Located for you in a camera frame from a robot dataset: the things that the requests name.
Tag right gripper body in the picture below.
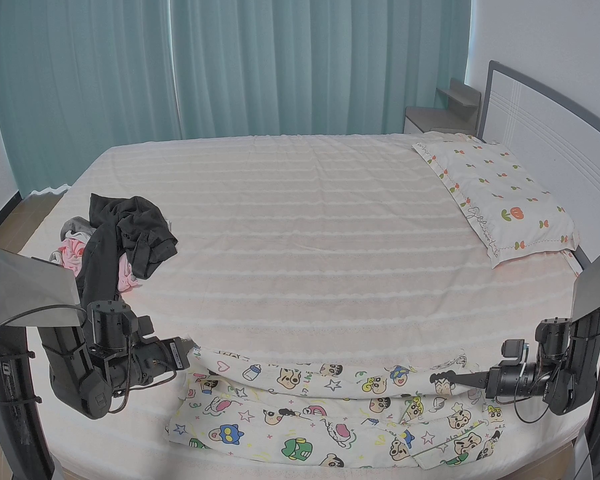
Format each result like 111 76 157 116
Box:
485 360 546 401

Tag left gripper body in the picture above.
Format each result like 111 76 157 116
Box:
141 337 191 375

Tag white printed pyjama top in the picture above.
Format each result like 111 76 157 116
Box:
165 345 506 470

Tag pile of clothes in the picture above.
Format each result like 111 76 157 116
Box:
49 193 179 305

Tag bed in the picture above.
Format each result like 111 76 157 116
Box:
17 60 600 480

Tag white printed pillow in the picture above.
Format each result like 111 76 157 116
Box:
412 132 576 269

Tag grey bedside table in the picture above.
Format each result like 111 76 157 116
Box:
404 78 482 136

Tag blue-green curtain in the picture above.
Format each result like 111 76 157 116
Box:
170 0 476 136
0 0 181 196

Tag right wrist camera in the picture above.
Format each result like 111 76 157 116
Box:
501 339 527 365

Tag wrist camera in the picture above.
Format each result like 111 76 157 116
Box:
130 315 156 340
501 339 527 365

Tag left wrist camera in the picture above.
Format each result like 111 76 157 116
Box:
130 315 156 340

